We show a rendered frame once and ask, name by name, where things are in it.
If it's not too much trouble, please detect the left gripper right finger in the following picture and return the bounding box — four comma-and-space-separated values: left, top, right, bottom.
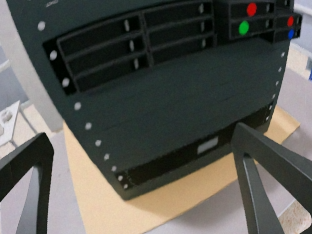
231, 123, 312, 234

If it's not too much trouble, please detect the black server rack frame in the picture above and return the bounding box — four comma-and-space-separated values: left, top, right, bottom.
5, 0, 290, 204

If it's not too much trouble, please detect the tan flat board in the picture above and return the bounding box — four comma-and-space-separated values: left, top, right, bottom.
63, 107, 300, 234

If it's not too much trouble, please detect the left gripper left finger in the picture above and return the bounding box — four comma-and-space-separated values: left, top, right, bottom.
0, 132, 54, 234

